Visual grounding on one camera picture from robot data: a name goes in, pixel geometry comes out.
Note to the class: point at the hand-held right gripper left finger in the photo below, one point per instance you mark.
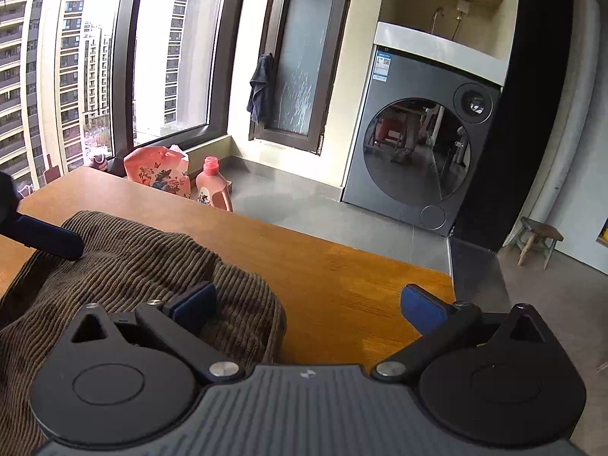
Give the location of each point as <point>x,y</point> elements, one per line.
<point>194,306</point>

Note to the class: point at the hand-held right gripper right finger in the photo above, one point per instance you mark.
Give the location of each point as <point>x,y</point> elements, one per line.
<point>420,308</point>

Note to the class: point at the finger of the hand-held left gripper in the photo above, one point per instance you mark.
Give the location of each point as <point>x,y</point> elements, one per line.
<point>52,240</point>

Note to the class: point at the pink shoe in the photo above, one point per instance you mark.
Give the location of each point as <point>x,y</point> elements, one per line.
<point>98,162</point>

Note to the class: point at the pink detergent bottle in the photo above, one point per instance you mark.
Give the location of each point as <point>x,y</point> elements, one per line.
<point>213,190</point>

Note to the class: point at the red floral plastic bag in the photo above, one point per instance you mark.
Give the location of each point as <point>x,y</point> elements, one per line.
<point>156,171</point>

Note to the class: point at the small wooden stool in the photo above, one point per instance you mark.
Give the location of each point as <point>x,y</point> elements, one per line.
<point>541,232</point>

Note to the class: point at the yellow box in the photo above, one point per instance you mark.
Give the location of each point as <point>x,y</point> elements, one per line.
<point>604,232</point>

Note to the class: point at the dark blue hanging towel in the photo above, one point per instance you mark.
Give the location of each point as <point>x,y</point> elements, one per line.
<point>260,90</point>

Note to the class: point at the grey front-load washing machine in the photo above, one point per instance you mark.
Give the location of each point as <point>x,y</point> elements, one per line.
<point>403,80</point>

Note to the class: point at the white countertop over washer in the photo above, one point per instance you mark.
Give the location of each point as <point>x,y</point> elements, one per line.
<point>427,42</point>

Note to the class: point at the frosted glass brown-framed window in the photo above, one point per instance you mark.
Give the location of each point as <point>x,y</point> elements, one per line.
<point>304,57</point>

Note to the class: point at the metal faucet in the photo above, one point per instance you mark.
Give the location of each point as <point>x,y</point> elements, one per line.
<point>437,16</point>

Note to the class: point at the white wall cabinet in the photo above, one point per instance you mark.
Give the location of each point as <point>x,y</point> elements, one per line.
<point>584,261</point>

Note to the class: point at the white wall socket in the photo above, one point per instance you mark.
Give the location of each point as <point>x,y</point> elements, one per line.
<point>463,7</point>

